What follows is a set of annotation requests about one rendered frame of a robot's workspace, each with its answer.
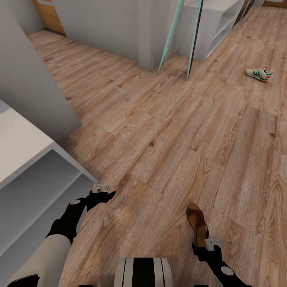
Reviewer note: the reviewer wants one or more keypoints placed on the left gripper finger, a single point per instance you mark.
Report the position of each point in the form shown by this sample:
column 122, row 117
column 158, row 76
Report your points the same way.
column 110, row 196

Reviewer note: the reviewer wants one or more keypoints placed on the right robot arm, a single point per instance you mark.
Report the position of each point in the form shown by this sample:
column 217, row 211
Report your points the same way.
column 224, row 276

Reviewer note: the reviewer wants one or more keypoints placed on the sandal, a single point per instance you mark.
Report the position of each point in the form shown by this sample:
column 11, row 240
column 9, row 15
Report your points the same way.
column 195, row 217

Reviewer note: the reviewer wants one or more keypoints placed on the gym shoe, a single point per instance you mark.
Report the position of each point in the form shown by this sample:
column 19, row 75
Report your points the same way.
column 260, row 74

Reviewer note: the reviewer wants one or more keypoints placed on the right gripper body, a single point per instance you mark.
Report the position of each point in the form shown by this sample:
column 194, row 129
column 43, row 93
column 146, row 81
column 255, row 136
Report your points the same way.
column 205, row 255

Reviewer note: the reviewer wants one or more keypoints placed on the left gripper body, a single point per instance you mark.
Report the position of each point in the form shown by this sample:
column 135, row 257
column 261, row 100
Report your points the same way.
column 101, row 197

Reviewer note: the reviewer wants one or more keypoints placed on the standing mirror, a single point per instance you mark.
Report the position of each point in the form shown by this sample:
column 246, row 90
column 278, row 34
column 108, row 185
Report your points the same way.
column 175, row 19

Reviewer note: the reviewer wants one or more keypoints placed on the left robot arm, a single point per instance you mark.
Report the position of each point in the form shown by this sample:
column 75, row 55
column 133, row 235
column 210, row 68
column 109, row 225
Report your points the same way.
column 45, row 266

